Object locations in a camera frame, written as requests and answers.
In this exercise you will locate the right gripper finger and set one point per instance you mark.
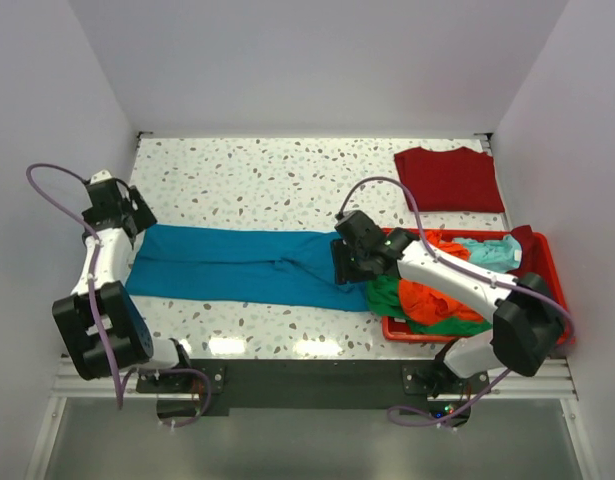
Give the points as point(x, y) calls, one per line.
point(345, 271)
point(370, 269)

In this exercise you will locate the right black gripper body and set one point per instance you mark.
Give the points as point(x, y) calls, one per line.
point(360, 250)

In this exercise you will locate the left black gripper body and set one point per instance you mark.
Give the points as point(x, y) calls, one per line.
point(127, 208)

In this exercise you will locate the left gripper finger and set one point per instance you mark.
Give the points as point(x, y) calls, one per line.
point(137, 222)
point(142, 210)

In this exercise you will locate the blue t shirt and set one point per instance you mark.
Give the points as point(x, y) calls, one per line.
point(293, 268)

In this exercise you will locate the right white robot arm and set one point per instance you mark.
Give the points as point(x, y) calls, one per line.
point(526, 322)

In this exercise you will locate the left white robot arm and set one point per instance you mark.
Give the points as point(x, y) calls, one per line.
point(99, 323)

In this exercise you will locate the green t shirt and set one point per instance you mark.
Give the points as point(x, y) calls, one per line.
point(382, 299)

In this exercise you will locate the orange t shirt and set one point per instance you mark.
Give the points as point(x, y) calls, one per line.
point(433, 313)

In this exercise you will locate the folded dark red t shirt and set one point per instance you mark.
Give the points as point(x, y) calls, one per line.
point(450, 181)

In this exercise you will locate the light teal t shirt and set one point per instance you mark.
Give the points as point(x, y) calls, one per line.
point(498, 255)

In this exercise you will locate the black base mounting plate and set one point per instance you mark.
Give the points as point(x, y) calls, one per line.
point(308, 384)

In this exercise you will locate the dark red crumpled shirt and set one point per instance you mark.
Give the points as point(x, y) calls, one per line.
point(524, 235)

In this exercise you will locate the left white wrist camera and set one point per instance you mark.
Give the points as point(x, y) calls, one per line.
point(101, 176)

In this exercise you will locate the aluminium frame rail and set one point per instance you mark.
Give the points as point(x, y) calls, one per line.
point(553, 381)

